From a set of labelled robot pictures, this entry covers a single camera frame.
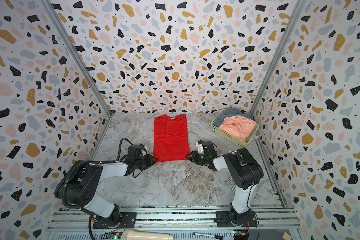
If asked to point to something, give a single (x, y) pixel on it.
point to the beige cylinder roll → (136, 235)
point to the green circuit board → (112, 235)
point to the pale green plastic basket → (217, 130)
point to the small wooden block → (285, 236)
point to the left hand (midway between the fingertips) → (157, 157)
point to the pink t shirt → (238, 127)
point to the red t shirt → (170, 139)
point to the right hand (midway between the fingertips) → (185, 154)
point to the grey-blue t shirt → (229, 112)
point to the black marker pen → (214, 236)
